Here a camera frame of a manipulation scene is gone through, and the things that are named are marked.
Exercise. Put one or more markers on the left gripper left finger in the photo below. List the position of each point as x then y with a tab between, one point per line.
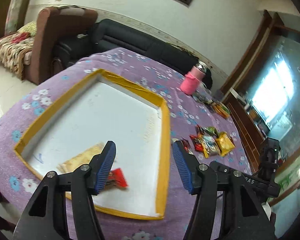
44	217

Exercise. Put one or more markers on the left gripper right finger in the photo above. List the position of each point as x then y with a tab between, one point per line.
243	216

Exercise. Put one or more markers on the yellow cheese cracker bag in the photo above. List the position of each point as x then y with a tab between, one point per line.
224	143

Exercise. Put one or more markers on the clear soda cracker pack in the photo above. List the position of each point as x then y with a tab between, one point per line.
210	147

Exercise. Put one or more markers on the green gold snack packet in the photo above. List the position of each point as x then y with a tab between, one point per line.
212	131

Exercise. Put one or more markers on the beige biscuit packet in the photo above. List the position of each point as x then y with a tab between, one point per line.
80	159

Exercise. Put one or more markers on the red black snack packet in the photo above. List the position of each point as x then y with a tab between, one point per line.
197	143

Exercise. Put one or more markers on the red Golden Crown packet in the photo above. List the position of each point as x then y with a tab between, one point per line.
117	178

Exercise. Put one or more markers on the dark red small packet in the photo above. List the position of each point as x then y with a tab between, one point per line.
186	145

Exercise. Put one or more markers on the orange snack boxes stack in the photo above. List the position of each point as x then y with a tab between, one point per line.
220	109

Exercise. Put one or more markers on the purple floral tablecloth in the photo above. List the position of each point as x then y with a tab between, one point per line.
17	182

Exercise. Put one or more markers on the yellow rimmed white tray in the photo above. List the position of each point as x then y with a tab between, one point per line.
104	107

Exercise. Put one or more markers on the clear plastic bag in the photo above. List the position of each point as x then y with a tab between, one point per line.
202	95

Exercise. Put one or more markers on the pink sleeved thermos bottle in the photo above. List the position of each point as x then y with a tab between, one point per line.
193	78

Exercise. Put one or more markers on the patterned blanket couch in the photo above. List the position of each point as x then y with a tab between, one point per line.
14	47

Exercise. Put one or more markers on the black leather sofa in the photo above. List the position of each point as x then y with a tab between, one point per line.
108	34

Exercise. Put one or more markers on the brown armchair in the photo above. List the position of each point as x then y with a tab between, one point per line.
53	24

